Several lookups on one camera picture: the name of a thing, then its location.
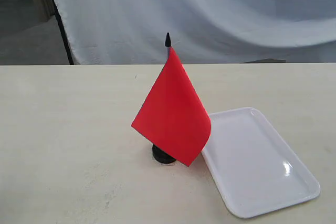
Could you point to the red flag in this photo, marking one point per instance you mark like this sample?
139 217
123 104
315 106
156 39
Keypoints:
172 116

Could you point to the black round flag base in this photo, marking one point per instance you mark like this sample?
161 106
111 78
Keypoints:
161 156

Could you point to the white cloth backdrop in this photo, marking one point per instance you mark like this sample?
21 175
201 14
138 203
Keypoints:
202 31

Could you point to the white plastic tray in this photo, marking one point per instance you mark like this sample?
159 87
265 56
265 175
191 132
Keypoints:
254 169

